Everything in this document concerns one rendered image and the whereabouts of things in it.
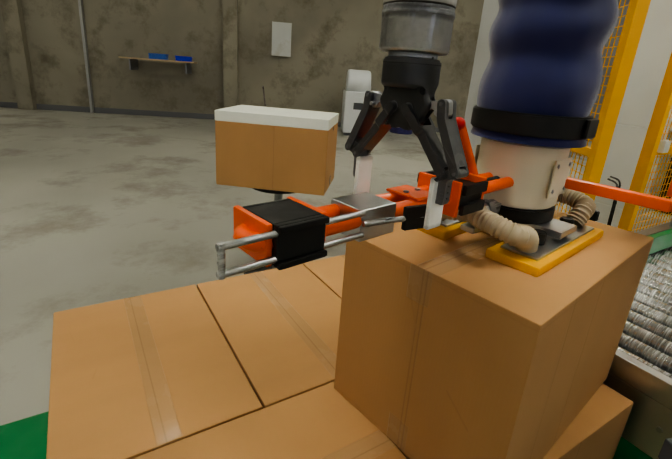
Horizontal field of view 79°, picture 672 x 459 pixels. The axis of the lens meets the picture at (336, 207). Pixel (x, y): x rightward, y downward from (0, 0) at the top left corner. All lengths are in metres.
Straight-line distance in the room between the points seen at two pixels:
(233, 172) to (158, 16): 8.15
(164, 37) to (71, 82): 2.24
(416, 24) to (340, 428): 0.78
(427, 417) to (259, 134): 1.67
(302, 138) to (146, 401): 1.46
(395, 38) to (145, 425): 0.86
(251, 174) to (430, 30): 1.81
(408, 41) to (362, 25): 9.55
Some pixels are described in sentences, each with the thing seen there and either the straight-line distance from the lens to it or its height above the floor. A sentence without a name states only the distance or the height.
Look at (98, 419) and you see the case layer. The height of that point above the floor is 0.54.
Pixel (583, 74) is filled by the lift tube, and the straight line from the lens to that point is 0.87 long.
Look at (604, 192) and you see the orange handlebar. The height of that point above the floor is 1.07.
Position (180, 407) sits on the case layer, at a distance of 1.04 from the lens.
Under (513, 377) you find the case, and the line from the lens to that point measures 0.71.
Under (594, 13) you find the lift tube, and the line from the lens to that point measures 0.87.
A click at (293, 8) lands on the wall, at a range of 9.95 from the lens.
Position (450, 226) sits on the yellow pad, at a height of 0.96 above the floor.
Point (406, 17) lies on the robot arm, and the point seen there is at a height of 1.32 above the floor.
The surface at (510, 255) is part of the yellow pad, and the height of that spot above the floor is 0.96.
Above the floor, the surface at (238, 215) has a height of 1.09.
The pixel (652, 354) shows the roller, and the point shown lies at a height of 0.54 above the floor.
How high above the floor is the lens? 1.25
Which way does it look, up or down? 18 degrees down
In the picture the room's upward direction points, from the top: 4 degrees clockwise
